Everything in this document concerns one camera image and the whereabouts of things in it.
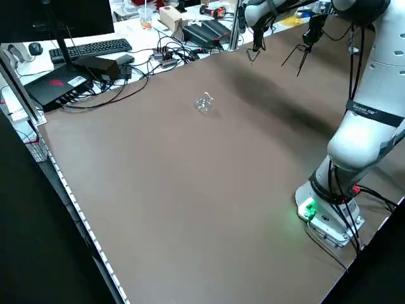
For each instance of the black finned metal box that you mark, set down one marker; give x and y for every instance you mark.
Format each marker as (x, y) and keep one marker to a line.
(216, 28)
(197, 35)

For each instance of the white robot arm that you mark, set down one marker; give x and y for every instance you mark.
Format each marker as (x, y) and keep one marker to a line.
(354, 142)

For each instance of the clear plastic cup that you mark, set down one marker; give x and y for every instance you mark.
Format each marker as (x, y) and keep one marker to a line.
(145, 19)

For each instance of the orange and black tool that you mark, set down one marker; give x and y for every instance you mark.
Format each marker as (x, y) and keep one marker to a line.
(213, 12)

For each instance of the glass alcohol lamp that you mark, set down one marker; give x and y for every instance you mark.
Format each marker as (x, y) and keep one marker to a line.
(202, 103)

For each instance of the black computer with red logo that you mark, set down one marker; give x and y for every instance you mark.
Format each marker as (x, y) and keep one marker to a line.
(53, 87)

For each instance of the white crucible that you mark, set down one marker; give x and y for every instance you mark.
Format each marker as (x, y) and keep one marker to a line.
(354, 50)

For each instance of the small black adapter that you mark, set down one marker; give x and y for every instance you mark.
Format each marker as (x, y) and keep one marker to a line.
(126, 58)

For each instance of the black monitor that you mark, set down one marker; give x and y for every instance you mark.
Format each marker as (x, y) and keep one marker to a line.
(47, 16)

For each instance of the black rectangular box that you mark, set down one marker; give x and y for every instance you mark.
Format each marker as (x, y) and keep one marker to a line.
(98, 66)

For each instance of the aluminium frame post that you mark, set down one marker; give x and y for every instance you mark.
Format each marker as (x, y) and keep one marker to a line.
(19, 88)
(234, 31)

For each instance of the tan cardboard box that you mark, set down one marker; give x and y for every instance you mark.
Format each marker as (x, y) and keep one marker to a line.
(169, 16)

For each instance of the black keyboard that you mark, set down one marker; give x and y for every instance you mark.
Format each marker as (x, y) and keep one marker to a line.
(95, 47)

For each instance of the black mouse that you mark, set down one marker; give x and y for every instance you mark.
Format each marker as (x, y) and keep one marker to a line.
(34, 48)

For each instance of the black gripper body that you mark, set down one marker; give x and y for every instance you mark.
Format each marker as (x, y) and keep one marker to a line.
(314, 30)
(259, 33)

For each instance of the grey hub with plugs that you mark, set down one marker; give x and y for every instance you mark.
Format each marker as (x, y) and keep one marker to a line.
(164, 57)

